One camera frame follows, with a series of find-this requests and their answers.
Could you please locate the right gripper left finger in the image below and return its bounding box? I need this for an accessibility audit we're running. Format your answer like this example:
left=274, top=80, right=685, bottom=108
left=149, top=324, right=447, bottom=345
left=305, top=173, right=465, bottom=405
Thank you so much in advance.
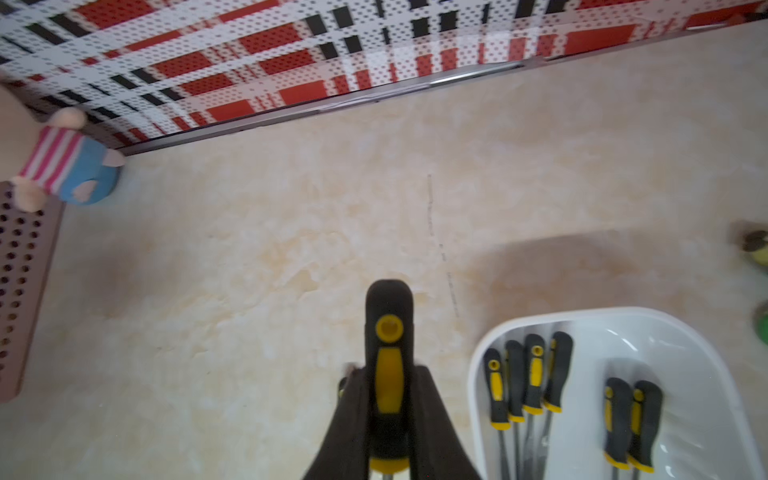
left=304, top=368, right=370, bottom=480

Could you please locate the cartoon boy plush doll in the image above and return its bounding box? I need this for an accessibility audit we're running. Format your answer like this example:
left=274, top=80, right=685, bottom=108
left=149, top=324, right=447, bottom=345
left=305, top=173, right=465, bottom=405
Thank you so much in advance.
left=1, top=87, right=126, bottom=213

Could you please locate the black yellow file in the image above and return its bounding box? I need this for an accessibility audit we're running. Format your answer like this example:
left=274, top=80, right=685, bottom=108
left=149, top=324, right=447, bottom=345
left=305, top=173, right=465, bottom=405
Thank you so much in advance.
left=603, top=377, right=633, bottom=480
left=364, top=279, right=414, bottom=479
left=535, top=331, right=574, bottom=479
left=522, top=333, right=545, bottom=479
left=505, top=340, right=526, bottom=480
left=483, top=348, right=511, bottom=480

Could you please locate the white plastic storage box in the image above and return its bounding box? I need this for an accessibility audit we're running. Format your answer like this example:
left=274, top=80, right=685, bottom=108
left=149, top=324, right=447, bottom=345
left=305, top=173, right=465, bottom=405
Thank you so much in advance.
left=467, top=307, right=766, bottom=479

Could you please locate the pink perforated basket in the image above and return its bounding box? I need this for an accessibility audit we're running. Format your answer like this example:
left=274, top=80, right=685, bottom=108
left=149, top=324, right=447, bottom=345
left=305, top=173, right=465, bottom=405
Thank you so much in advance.
left=0, top=182, right=63, bottom=403

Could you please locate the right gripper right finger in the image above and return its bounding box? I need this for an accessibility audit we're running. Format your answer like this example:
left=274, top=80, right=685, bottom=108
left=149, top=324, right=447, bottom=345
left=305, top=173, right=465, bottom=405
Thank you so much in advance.
left=409, top=365, right=480, bottom=480

